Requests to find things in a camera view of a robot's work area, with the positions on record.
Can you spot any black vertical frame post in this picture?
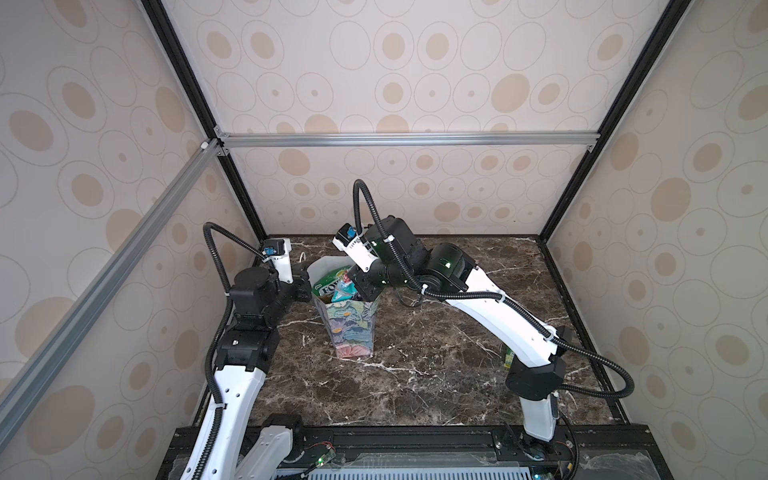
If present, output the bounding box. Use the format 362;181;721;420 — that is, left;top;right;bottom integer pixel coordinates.
538;0;694;246
139;0;268;241

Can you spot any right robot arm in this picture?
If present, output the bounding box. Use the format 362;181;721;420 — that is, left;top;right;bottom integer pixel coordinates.
333;216;565;442

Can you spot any black vertical frame post right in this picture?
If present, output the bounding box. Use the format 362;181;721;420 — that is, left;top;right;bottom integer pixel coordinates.
538;0;694;246

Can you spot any green snack bag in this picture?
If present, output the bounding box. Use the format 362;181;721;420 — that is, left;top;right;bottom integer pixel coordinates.
313;267;349;303

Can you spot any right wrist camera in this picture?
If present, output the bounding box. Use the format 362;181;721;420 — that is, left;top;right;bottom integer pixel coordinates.
332;223;377;272

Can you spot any black vertical frame post left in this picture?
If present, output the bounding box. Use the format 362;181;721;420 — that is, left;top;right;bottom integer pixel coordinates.
139;0;268;241

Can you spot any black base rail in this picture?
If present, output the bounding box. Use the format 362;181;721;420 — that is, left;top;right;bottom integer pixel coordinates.
158;424;673;480

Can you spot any teal spring candy bag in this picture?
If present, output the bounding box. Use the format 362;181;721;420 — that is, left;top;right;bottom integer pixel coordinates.
331;273;358;303

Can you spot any white paper bag colourful print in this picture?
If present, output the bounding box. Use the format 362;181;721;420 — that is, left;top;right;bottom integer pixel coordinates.
308;256;378;359

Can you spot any horizontal aluminium rail back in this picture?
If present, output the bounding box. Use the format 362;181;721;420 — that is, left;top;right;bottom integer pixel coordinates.
221;130;600;148

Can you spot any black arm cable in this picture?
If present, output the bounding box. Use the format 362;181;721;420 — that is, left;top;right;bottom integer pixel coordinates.
188;221;268;480
352;178;636;480

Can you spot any aluminium rail left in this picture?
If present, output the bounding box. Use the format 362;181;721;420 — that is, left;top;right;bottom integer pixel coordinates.
1;138;222;449

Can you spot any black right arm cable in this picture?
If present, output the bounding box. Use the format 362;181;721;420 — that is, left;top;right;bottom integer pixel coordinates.
352;178;636;480

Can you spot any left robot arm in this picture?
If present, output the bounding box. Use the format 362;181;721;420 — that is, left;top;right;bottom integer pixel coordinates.
182;267;312;479

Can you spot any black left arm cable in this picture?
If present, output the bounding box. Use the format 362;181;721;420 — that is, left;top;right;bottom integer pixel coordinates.
188;221;268;480

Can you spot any yellow green candy bag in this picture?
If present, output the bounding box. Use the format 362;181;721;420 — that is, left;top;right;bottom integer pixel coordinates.
504;348;515;370

